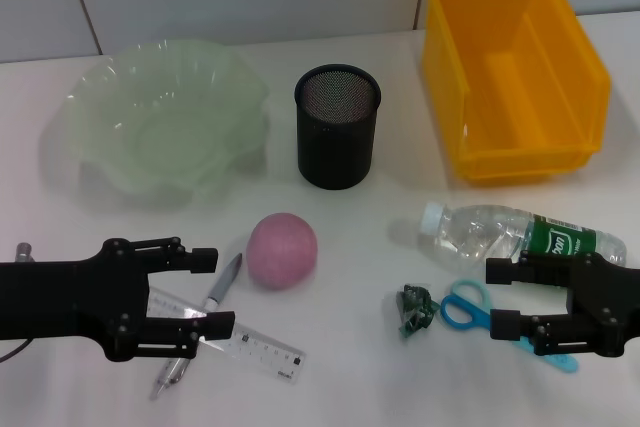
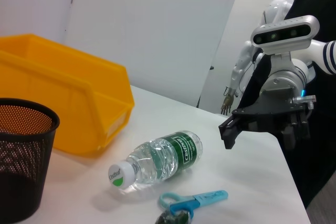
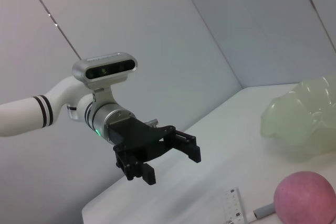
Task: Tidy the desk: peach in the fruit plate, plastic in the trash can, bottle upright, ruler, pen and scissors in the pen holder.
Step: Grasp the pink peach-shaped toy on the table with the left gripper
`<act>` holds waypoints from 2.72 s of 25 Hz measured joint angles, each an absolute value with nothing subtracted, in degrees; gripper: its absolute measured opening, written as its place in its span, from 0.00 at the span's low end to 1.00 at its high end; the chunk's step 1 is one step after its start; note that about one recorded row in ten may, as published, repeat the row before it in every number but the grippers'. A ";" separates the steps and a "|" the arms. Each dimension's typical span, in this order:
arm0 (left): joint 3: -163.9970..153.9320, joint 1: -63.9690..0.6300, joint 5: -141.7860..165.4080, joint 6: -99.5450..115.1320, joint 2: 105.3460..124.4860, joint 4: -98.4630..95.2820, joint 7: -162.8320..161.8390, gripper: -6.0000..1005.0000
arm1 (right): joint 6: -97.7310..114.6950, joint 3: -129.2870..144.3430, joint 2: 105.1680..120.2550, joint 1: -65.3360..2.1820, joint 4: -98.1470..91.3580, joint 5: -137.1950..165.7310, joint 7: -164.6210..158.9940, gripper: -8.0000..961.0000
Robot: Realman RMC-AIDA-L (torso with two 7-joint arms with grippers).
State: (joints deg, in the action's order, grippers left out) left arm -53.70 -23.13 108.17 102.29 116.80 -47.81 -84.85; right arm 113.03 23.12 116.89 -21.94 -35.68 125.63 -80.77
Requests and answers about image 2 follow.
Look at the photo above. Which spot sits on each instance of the green plastic wrapper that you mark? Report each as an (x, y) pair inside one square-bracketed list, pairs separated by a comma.
[(173, 218)]

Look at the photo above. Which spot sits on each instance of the white humanoid robot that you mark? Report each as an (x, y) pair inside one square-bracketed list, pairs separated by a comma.
[(242, 58)]

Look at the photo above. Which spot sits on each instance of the clear water bottle green label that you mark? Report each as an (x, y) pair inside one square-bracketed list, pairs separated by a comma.
[(162, 155)]

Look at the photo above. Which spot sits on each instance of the blue safety scissors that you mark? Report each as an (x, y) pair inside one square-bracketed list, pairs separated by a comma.
[(199, 199)]

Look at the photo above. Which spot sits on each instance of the yellow plastic storage bin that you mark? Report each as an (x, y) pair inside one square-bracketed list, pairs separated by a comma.
[(65, 90)]

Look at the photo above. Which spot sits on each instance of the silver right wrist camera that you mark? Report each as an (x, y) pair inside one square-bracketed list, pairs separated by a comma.
[(283, 33)]

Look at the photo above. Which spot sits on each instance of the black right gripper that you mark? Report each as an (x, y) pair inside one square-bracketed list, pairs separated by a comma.
[(270, 113)]

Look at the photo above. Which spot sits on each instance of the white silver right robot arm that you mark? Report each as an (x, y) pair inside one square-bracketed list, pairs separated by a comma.
[(325, 56)]

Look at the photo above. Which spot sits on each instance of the black mesh pen cup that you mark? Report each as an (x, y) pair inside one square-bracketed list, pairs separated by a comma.
[(23, 161)]

